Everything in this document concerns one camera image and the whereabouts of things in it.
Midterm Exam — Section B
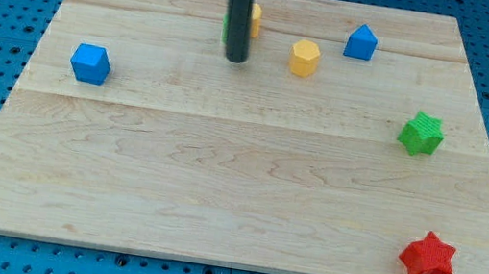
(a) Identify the yellow block behind rod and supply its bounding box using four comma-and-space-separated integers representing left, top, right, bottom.
250, 4, 262, 38

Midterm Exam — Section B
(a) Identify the blue cube block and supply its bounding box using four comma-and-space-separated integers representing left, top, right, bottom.
70, 43, 111, 86

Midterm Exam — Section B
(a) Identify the yellow hexagon block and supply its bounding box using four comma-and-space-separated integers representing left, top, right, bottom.
288, 39, 321, 78

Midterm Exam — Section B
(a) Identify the green circle block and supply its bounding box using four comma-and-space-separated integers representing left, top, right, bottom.
220, 14, 229, 44

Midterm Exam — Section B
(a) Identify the green star block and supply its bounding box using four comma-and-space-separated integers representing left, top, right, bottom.
397, 111, 445, 156

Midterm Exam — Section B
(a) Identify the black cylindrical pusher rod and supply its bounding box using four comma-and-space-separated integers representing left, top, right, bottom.
225, 0, 254, 63

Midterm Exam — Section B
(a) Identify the blue pentagon block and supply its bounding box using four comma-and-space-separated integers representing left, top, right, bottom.
343, 24, 379, 61

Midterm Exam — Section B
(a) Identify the red star block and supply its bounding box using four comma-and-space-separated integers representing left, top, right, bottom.
399, 231, 456, 274

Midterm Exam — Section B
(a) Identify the light wooden board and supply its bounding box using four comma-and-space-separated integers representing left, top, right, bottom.
0, 0, 489, 274

